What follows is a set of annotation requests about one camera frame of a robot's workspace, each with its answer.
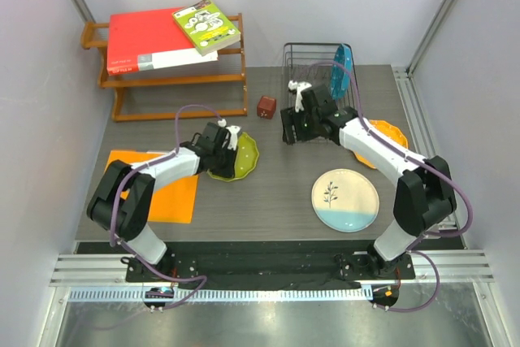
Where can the orange mat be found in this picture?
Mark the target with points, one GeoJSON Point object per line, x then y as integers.
{"type": "Point", "coordinates": [171, 204]}

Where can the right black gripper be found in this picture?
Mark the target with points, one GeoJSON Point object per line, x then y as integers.
{"type": "Point", "coordinates": [290, 118]}

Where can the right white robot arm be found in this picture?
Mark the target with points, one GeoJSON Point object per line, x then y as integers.
{"type": "Point", "coordinates": [424, 192]}

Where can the blue dotted plate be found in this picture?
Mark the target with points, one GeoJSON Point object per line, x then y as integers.
{"type": "Point", "coordinates": [340, 71]}

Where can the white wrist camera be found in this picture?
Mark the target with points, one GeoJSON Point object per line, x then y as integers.
{"type": "Point", "coordinates": [297, 88]}
{"type": "Point", "coordinates": [232, 136]}

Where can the orange dotted plate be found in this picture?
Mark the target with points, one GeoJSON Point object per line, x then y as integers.
{"type": "Point", "coordinates": [389, 130]}

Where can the red brown cube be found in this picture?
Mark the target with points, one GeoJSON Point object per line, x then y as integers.
{"type": "Point", "coordinates": [266, 107]}

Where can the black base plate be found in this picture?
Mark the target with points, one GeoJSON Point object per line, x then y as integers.
{"type": "Point", "coordinates": [282, 265]}

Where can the green dotted plate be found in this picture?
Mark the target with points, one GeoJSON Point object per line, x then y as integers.
{"type": "Point", "coordinates": [246, 159]}

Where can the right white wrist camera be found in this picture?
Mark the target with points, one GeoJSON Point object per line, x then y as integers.
{"type": "Point", "coordinates": [297, 88]}

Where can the white blue leaf plate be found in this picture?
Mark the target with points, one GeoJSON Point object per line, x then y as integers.
{"type": "Point", "coordinates": [345, 200]}

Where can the green book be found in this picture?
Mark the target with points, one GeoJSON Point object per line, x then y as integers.
{"type": "Point", "coordinates": [207, 27]}

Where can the perforated metal rail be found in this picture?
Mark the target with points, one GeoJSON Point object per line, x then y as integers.
{"type": "Point", "coordinates": [166, 295]}

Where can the red file folder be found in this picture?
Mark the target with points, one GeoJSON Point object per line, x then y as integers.
{"type": "Point", "coordinates": [149, 40]}

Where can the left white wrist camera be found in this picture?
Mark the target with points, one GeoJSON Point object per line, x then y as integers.
{"type": "Point", "coordinates": [232, 136]}

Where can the wooden shelf rack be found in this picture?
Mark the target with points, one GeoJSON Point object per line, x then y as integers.
{"type": "Point", "coordinates": [120, 86]}

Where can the black wire dish rack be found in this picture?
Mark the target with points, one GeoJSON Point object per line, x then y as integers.
{"type": "Point", "coordinates": [312, 62]}

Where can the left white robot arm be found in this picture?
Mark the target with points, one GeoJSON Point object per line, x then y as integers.
{"type": "Point", "coordinates": [122, 200]}

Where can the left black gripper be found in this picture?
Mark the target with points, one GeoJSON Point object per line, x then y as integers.
{"type": "Point", "coordinates": [229, 171]}

